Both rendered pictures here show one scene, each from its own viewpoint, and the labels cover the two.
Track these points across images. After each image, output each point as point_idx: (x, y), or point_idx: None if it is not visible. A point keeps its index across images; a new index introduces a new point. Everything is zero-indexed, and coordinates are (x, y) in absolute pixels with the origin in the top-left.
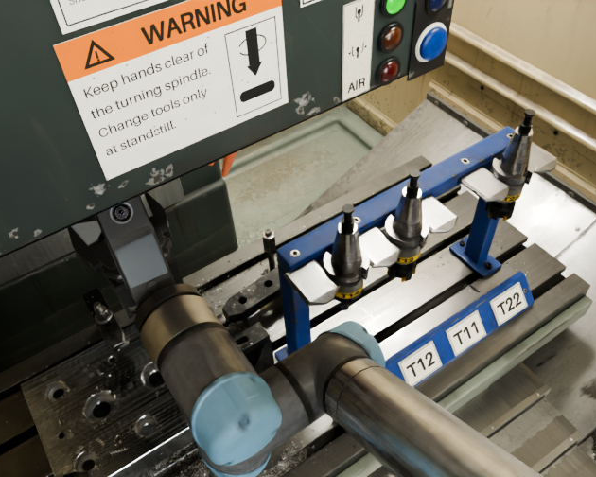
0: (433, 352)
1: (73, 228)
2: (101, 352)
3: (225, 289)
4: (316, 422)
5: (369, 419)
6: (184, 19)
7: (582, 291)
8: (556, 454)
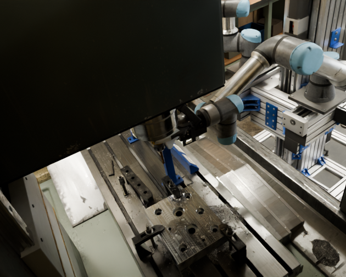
0: (174, 144)
1: (172, 134)
2: (165, 233)
3: (130, 210)
4: (194, 178)
5: (229, 92)
6: None
7: None
8: (198, 144)
